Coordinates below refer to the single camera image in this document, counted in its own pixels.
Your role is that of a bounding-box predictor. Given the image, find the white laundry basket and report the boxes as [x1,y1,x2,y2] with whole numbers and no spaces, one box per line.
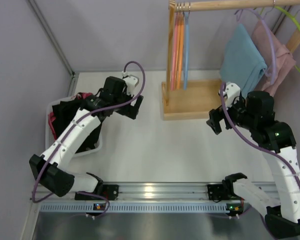
[45,94,103,158]

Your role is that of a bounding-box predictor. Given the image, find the pink trousers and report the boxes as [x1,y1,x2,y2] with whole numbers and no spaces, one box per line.
[251,20,296,96]

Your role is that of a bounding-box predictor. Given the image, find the pink patterned garment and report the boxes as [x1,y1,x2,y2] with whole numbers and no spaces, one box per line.
[46,92,92,130]

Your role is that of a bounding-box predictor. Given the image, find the orange clothes hanger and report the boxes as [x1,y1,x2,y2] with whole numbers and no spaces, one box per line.
[175,13,185,90]

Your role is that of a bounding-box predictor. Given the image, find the wooden clothes rack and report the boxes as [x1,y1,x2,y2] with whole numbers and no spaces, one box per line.
[161,0,300,121]

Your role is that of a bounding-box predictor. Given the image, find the pink clothes hanger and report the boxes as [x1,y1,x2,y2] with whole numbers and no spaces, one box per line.
[170,14,178,91]

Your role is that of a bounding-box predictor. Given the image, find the black clothes pile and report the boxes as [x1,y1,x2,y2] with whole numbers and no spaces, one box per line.
[52,99,101,153]

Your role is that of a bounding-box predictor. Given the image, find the aluminium mounting rail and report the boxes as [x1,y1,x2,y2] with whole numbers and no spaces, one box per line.
[29,181,300,213]

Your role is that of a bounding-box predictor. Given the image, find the blue trousers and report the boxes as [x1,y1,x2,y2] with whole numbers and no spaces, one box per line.
[220,23,268,98]

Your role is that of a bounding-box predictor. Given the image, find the purple clothes hanger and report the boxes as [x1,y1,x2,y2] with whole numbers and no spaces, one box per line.
[234,8,277,86]

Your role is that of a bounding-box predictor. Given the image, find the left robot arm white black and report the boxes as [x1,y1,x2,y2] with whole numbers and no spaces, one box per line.
[29,74,143,197]

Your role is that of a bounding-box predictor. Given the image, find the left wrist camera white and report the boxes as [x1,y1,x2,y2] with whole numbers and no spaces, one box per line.
[121,71,139,96]

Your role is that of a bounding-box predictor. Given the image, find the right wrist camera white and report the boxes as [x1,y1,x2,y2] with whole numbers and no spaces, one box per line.
[218,82,241,108]

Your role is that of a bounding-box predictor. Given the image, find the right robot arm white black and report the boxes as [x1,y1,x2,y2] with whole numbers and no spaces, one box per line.
[206,90,300,240]

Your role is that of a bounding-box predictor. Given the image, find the blue clothes hanger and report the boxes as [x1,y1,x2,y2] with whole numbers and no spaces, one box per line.
[183,12,189,90]

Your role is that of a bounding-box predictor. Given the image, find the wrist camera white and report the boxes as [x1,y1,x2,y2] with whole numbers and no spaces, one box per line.
[121,71,139,96]
[218,82,241,108]

